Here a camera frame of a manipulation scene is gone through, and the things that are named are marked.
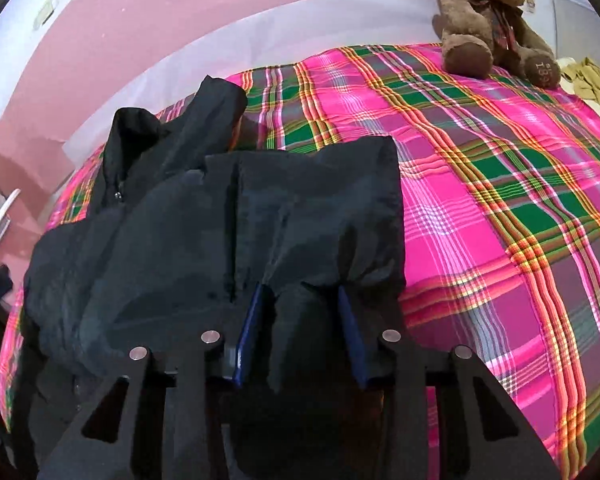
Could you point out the yellow cloth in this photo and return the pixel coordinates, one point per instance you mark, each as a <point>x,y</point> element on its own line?
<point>597,85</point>

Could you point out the grey flat panel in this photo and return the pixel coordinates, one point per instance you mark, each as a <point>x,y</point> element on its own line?
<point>575,25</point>

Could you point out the brown teddy bear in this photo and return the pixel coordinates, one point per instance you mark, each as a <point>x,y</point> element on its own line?
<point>480,20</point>

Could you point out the white rail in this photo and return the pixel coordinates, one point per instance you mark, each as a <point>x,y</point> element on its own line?
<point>0,220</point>

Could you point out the white bed sheet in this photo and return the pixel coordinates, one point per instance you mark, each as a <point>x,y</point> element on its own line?
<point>280,45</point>

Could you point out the black padded jacket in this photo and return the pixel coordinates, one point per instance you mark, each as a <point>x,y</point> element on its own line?
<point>190,240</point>

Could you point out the pink green plaid blanket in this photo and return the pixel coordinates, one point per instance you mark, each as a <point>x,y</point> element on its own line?
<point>480,220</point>

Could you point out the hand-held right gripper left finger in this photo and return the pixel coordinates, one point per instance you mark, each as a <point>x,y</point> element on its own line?
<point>247,330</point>

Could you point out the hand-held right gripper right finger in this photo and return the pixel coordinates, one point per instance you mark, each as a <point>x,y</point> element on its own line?
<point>351,335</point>

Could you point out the wall socket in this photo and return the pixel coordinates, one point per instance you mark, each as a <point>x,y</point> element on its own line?
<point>44,14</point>

